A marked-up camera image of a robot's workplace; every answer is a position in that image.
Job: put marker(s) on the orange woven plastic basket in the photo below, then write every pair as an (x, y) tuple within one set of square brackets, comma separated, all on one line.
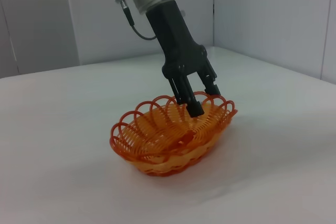
[(168, 140)]

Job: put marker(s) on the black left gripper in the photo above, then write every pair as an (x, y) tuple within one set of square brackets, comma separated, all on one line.
[(174, 43)]

